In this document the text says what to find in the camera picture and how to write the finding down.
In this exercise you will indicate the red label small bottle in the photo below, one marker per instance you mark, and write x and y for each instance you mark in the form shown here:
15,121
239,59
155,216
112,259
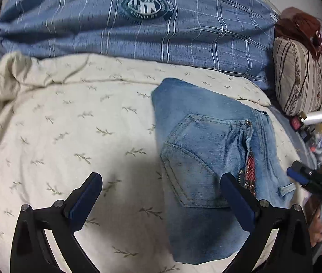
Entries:
296,123

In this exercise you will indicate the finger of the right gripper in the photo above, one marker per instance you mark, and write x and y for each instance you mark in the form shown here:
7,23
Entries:
297,176

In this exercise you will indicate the striped floral beige pillow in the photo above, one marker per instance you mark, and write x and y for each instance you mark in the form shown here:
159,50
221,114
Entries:
298,77

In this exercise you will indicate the cream leaf-print blanket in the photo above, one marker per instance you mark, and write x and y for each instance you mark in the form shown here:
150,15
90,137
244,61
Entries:
66,117

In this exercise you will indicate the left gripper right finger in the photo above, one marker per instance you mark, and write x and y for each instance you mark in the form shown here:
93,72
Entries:
279,240

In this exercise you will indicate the light blue denim jeans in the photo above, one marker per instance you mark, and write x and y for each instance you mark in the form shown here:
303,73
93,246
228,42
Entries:
202,135

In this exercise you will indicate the blue label small bottle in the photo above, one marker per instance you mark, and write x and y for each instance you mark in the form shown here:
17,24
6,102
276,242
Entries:
307,134

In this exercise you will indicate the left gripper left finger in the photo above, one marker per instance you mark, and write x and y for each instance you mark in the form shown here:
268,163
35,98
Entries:
30,250

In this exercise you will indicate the dark red plastic bag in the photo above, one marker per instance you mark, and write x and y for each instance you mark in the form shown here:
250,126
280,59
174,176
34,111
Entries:
300,26

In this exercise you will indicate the blue plaid quilt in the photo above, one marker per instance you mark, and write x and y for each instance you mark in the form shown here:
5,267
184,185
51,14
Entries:
231,36

